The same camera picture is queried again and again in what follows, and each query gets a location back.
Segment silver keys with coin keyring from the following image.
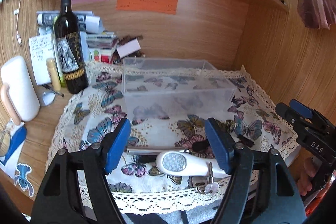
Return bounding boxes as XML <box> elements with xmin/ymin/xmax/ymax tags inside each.
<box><xmin>189</xmin><ymin>163</ymin><xmax>219</xmax><ymax>196</ymax></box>

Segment person's right hand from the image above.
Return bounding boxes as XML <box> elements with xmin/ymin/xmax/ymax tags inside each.
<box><xmin>297</xmin><ymin>157</ymin><xmax>318</xmax><ymax>196</ymax></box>

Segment butterfly print lace cloth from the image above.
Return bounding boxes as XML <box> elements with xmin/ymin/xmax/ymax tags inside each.
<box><xmin>48</xmin><ymin>63</ymin><xmax>299</xmax><ymax>215</ymax></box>

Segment clear plastic storage box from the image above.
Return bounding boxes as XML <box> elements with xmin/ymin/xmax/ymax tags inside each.
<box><xmin>121</xmin><ymin>57</ymin><xmax>237</xmax><ymax>123</ymax></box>

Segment small round mirror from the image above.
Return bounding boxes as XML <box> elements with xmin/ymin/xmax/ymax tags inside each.
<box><xmin>38</xmin><ymin>90</ymin><xmax>56</xmax><ymax>107</ymax></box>

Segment yellow tube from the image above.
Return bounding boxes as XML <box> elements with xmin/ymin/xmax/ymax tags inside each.
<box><xmin>46</xmin><ymin>58</ymin><xmax>62</xmax><ymax>92</ymax></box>

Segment stack of books and papers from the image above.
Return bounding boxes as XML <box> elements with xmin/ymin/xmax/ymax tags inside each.
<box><xmin>37</xmin><ymin>11</ymin><xmax>118</xmax><ymax>64</ymax></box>

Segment blue cartoon sticker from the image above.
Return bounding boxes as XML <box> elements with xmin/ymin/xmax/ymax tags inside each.
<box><xmin>14</xmin><ymin>163</ymin><xmax>34</xmax><ymax>197</ymax></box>

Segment dark red wine bottle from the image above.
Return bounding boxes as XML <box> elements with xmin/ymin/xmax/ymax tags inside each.
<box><xmin>54</xmin><ymin>0</ymin><xmax>88</xmax><ymax>94</ymax></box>

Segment white handwritten note sheet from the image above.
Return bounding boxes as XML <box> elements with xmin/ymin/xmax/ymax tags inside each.
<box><xmin>29</xmin><ymin>34</ymin><xmax>54</xmax><ymax>85</ymax></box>

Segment orange paper note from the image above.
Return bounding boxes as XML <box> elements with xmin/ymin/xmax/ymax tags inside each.
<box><xmin>116</xmin><ymin>0</ymin><xmax>178</xmax><ymax>15</ymax></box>

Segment white pitcher with handle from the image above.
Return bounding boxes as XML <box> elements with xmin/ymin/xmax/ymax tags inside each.
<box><xmin>1</xmin><ymin>56</ymin><xmax>40</xmax><ymax>126</ymax></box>

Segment white charging cable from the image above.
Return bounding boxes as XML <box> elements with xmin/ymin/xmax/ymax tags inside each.
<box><xmin>12</xmin><ymin>0</ymin><xmax>26</xmax><ymax>47</ymax></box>

